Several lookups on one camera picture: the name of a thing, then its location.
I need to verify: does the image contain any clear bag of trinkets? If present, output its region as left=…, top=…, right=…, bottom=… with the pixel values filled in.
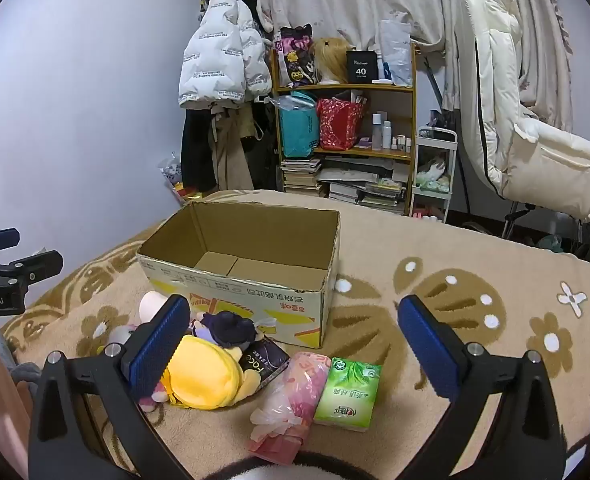
left=157, top=152, right=200, bottom=206

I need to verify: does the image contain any white storage cart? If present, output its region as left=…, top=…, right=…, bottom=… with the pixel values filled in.
left=409, top=127, right=458, bottom=223

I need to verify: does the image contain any white puffer jacket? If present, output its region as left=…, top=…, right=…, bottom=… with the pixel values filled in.
left=177, top=0, right=274, bottom=108

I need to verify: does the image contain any beige floral blanket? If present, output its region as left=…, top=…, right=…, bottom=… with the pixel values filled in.
left=0, top=189, right=590, bottom=480

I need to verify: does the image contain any dark-haired plush doll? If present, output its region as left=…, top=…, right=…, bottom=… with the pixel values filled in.
left=190, top=310, right=270, bottom=352

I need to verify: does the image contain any black and pink patterned bag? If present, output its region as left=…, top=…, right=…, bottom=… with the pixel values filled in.
left=277, top=24, right=322, bottom=87

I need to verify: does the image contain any white plastic bag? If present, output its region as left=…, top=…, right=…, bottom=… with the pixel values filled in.
left=378, top=19, right=413, bottom=86

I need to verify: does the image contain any wooden shelf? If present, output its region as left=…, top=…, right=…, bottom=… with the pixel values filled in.
left=271, top=42, right=418, bottom=216

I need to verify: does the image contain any beige hanging garment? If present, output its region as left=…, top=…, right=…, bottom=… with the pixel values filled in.
left=210, top=102, right=256, bottom=193

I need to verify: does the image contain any red patterned bag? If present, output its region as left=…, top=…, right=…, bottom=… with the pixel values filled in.
left=316, top=97, right=366, bottom=151

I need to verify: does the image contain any black face mask packet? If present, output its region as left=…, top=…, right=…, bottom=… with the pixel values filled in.
left=240, top=340, right=290, bottom=393

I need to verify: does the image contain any teal bag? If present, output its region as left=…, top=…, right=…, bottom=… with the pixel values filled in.
left=277, top=91, right=320, bottom=158

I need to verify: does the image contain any black hanging garment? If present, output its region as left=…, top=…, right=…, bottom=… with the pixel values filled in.
left=181, top=105, right=220, bottom=193

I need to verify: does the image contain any green tissue pack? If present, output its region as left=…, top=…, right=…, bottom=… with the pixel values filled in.
left=313, top=356, right=383, bottom=432

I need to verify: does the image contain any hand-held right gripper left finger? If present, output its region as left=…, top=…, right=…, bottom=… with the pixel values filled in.
left=27, top=294, right=192, bottom=480

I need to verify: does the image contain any blonde wig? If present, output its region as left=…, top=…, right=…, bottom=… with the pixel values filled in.
left=309, top=37, right=350, bottom=85

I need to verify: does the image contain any person's left forearm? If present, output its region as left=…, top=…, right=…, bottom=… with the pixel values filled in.
left=0, top=350, right=33, bottom=480

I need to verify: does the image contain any row of cosmetic bottles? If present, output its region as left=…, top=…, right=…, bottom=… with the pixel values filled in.
left=357, top=111, right=414, bottom=153

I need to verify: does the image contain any pink packaged towel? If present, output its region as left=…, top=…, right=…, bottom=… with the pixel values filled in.
left=248, top=351, right=332, bottom=465

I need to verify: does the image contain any yellow plush pouch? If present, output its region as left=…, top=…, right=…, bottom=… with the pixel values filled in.
left=161, top=335, right=256, bottom=411

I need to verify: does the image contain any pile of books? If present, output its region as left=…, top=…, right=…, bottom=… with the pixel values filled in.
left=280, top=157, right=410, bottom=213

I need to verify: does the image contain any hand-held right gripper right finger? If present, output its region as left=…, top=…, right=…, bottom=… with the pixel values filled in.
left=396, top=294, right=563, bottom=480

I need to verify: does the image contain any cardboard box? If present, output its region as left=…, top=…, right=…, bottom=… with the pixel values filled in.
left=136, top=201, right=342, bottom=350

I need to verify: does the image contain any black box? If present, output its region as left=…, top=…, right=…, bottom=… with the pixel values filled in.
left=346, top=50, right=380, bottom=84

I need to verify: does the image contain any cream puffer coat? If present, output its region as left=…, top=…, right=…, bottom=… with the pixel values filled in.
left=457, top=0, right=590, bottom=221

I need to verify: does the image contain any pink roll plush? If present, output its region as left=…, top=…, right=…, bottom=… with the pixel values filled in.
left=139, top=291, right=170, bottom=323

